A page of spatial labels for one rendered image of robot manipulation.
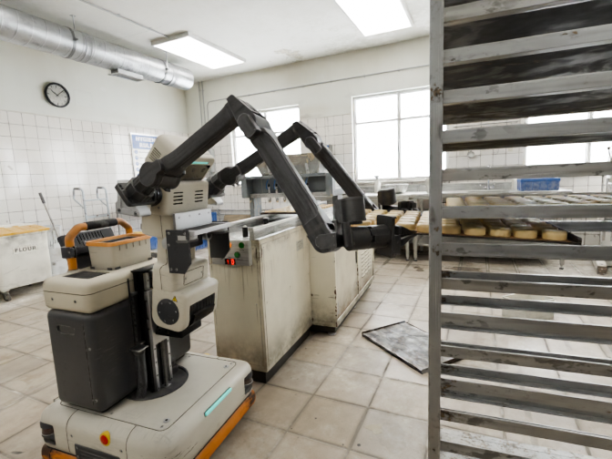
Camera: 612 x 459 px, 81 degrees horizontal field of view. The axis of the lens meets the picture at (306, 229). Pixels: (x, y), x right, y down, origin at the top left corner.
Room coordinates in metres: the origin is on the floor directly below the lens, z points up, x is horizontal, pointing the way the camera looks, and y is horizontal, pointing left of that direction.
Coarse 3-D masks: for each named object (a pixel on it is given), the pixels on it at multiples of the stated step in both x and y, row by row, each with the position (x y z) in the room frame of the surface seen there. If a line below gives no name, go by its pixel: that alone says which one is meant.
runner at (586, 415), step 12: (444, 396) 1.24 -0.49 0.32; (456, 396) 1.23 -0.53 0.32; (468, 396) 1.23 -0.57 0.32; (480, 396) 1.22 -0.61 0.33; (492, 396) 1.20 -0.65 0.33; (516, 408) 1.15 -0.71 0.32; (528, 408) 1.15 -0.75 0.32; (540, 408) 1.15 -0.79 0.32; (552, 408) 1.14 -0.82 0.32; (564, 408) 1.12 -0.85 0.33; (588, 420) 1.08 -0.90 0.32; (600, 420) 1.07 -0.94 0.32
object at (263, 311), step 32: (256, 256) 1.88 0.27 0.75; (288, 256) 2.18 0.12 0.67; (224, 288) 1.96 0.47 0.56; (256, 288) 1.88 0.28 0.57; (288, 288) 2.16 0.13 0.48; (224, 320) 1.97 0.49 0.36; (256, 320) 1.89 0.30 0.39; (288, 320) 2.14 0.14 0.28; (224, 352) 1.98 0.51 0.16; (256, 352) 1.89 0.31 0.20; (288, 352) 2.18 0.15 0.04
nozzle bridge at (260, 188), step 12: (252, 180) 2.77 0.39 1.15; (264, 180) 2.73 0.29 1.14; (312, 180) 2.58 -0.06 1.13; (324, 180) 2.54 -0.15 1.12; (252, 192) 2.77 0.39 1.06; (264, 192) 2.73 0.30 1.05; (312, 192) 2.53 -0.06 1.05; (324, 192) 2.49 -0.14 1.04; (336, 192) 2.51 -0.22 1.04; (252, 204) 2.80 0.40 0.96; (252, 216) 2.80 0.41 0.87
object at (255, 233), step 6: (294, 216) 2.39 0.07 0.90; (276, 222) 2.08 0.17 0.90; (282, 222) 2.16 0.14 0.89; (288, 222) 2.23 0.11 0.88; (294, 222) 2.32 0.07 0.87; (300, 222) 2.40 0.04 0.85; (252, 228) 1.84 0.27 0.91; (258, 228) 1.89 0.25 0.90; (264, 228) 1.95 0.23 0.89; (270, 228) 2.02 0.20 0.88; (276, 228) 2.08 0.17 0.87; (282, 228) 2.16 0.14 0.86; (288, 228) 2.23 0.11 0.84; (252, 234) 1.85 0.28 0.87; (258, 234) 1.89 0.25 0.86; (264, 234) 1.95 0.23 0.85; (270, 234) 2.02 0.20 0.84
